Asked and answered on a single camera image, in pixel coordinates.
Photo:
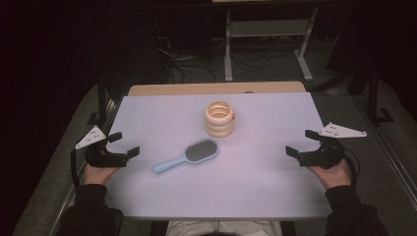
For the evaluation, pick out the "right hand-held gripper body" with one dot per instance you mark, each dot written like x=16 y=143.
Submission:
x=324 y=155

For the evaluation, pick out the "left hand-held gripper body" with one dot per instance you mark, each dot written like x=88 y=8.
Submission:
x=105 y=159

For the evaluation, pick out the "light blue hairbrush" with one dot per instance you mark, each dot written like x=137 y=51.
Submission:
x=188 y=156

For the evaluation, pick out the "cream ringed duck holder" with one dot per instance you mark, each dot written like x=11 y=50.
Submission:
x=219 y=119

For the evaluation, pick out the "person's left hand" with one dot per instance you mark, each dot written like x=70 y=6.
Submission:
x=98 y=175

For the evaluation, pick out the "person's right hand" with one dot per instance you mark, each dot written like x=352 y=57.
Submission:
x=332 y=177

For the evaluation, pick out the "black metal stand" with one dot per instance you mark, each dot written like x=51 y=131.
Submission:
x=373 y=98

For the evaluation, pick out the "person's torso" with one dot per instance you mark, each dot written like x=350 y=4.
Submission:
x=223 y=228

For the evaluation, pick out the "white metal stand frame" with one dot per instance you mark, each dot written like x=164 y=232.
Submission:
x=268 y=29

